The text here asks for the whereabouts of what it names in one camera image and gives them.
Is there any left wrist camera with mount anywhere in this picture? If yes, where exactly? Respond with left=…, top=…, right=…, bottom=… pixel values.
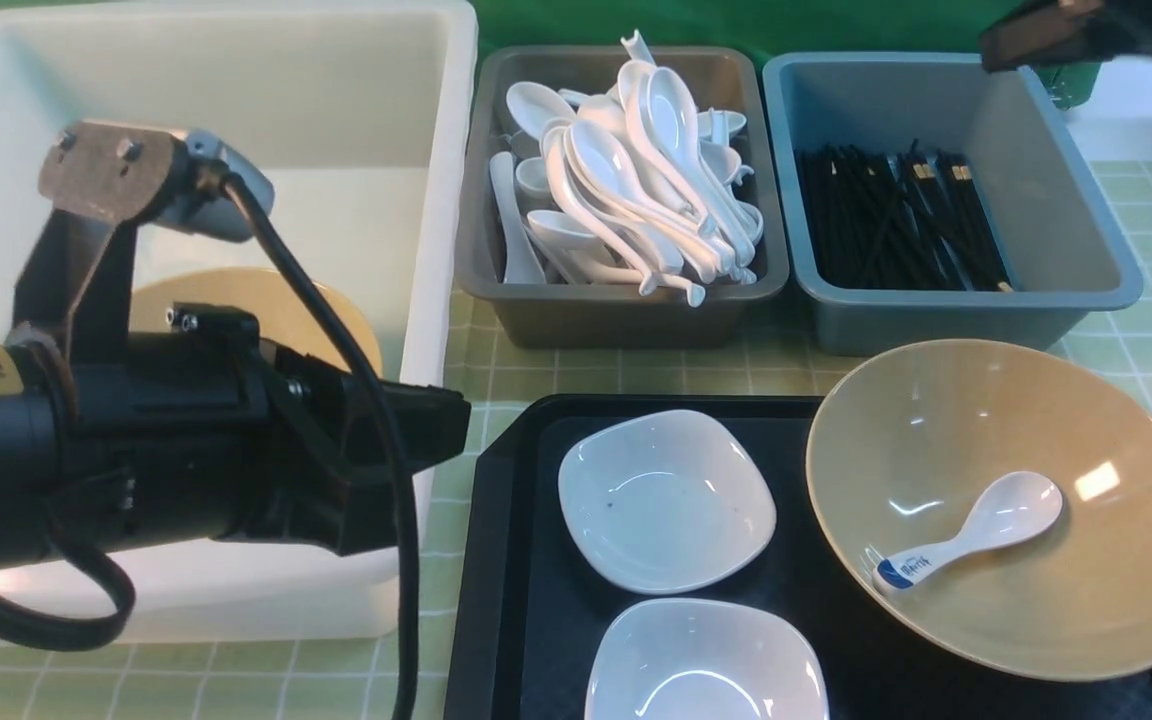
left=6, top=120, right=275, bottom=364

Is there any large tan noodle bowl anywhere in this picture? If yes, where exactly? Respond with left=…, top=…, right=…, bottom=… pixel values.
left=805, top=340, right=1152, bottom=682

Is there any pile of black chopsticks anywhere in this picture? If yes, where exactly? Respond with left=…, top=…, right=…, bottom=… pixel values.
left=794, top=141, right=1016, bottom=291

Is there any green cloth backdrop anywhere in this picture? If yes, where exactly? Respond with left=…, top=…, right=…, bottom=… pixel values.
left=0, top=0, right=1102, bottom=109

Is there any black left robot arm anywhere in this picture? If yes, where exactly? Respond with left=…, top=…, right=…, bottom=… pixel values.
left=0, top=304, right=397, bottom=577

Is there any white ceramic soup spoon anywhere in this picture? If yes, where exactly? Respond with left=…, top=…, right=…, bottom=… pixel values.
left=872, top=471, right=1064, bottom=594

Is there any white square dish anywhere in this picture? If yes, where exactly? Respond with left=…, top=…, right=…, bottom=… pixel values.
left=558, top=409, right=778, bottom=596
left=584, top=598, right=831, bottom=719

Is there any blue-grey chopstick bin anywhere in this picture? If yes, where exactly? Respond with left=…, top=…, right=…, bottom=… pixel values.
left=763, top=53, right=1144, bottom=356

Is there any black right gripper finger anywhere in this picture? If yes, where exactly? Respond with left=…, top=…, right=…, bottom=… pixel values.
left=978, top=1, right=1152, bottom=73

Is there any black left camera cable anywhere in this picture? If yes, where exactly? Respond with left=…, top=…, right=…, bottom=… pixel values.
left=0, top=165, right=422, bottom=720

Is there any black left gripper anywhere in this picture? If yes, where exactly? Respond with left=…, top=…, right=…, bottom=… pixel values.
left=46, top=304, right=471, bottom=558

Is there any pile of white spoons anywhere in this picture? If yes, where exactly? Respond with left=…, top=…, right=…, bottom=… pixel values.
left=488, top=31, right=765, bottom=306

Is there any large white plastic tub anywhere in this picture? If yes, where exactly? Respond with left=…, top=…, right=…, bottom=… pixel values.
left=0, top=1, right=477, bottom=653

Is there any grey spoon bin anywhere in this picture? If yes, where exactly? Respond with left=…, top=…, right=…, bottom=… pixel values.
left=454, top=45, right=791, bottom=348

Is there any black plastic serving tray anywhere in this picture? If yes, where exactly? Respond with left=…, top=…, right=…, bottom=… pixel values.
left=444, top=395, right=1152, bottom=719

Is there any tan bowl in tub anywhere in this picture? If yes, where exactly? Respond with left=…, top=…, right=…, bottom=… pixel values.
left=128, top=266, right=384, bottom=379

